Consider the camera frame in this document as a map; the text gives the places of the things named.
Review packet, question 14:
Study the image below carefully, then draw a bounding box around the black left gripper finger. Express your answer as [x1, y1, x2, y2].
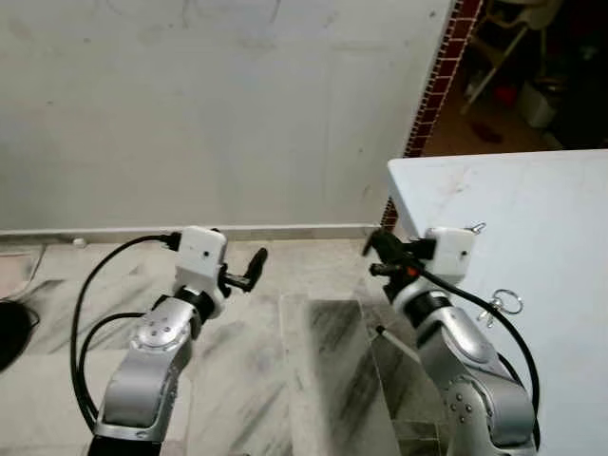
[241, 247, 270, 291]

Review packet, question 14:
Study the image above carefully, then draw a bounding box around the white plastic folding table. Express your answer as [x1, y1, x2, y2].
[387, 149, 608, 456]

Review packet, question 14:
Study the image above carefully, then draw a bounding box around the small red item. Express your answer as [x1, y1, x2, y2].
[493, 85, 520, 107]

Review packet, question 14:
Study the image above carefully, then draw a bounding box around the white container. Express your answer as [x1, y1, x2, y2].
[520, 81, 562, 130]

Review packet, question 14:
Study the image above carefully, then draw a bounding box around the black round object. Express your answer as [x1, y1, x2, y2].
[0, 298, 40, 373]

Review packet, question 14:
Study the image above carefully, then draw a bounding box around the wooden high chair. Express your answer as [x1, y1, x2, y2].
[464, 0, 563, 115]

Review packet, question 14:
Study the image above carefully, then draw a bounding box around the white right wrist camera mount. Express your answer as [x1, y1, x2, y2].
[423, 226, 477, 283]

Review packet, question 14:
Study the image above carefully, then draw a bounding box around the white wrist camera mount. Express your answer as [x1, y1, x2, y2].
[423, 226, 477, 283]
[177, 226, 230, 297]

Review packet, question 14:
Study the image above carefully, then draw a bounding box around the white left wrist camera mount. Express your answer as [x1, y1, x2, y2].
[177, 226, 230, 297]

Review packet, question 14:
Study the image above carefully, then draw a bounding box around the silver key ring with keys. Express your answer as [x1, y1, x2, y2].
[478, 288, 524, 330]

